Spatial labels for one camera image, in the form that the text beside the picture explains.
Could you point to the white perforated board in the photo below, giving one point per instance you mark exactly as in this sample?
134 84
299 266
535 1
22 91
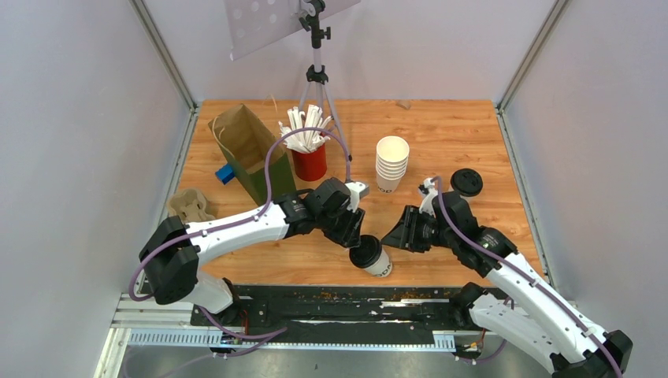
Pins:
255 24

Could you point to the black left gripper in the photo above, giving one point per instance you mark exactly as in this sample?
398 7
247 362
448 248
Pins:
350 236

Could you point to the stack of white paper cups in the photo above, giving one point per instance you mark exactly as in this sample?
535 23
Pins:
392 154

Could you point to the white tripod stand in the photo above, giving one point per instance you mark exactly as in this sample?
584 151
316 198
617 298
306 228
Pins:
321 78

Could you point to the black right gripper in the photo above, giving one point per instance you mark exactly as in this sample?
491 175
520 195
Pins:
402 235

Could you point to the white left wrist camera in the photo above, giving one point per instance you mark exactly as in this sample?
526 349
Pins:
358 190

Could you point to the red straw holder cup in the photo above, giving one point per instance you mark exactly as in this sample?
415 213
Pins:
310 167

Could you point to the white wrapped straws bundle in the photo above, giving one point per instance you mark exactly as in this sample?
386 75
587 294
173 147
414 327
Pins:
303 132

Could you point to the blue toy brick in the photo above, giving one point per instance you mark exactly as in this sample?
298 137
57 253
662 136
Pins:
225 174

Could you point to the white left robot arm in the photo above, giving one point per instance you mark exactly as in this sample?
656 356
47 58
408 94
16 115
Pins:
173 257

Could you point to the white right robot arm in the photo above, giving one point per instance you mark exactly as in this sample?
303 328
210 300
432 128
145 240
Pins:
546 327

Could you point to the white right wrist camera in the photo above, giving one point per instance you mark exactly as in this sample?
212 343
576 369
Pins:
428 191

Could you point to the cardboard cup carrier tray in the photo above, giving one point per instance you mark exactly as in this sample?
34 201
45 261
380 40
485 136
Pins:
190 205

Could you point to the green paper bag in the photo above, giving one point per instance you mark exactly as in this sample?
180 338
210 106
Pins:
247 145

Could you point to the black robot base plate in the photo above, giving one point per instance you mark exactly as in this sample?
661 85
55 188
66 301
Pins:
347 315

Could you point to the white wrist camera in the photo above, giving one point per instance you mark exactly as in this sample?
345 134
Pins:
358 190
428 191

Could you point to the white paper cup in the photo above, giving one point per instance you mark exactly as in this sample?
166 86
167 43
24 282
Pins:
466 183
383 267

